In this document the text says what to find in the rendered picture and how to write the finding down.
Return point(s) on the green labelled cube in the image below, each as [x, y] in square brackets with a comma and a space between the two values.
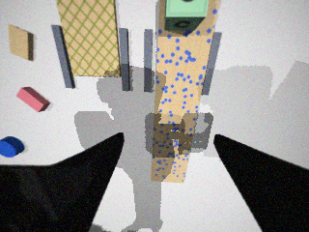
[184, 15]

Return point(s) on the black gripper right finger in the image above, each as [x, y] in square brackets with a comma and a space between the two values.
[275, 191]

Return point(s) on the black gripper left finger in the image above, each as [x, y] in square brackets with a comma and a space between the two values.
[70, 190]

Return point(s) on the blue flat disc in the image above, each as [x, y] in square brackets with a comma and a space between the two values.
[11, 146]

